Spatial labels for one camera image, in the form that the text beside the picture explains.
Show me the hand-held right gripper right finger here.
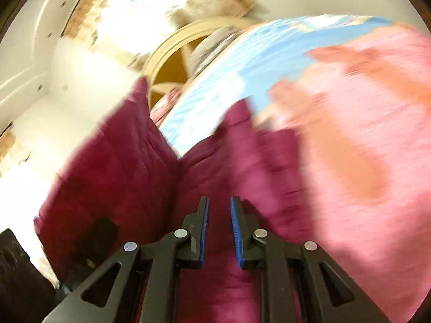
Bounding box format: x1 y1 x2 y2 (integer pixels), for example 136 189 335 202
230 196 393 323

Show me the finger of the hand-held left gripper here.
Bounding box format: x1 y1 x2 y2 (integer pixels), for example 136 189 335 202
55 217 119 295

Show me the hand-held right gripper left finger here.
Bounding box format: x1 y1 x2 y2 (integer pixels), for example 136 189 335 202
42 196 210 323

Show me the magenta puffer jacket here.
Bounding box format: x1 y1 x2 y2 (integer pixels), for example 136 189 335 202
34 76 324 323

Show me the pink floral folded cloth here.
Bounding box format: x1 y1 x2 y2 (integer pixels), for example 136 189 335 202
149 87 184 125

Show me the pink and blue printed blanket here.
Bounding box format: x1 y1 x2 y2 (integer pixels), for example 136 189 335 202
158 13 431 323

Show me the striped grey pillow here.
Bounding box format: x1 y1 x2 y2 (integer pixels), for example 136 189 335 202
189 27 243 76

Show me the cream wooden headboard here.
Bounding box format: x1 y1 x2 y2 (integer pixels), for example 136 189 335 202
140 17 256 111

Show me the beige patterned curtain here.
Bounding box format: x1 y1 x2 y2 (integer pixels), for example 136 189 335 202
62 0 258 69

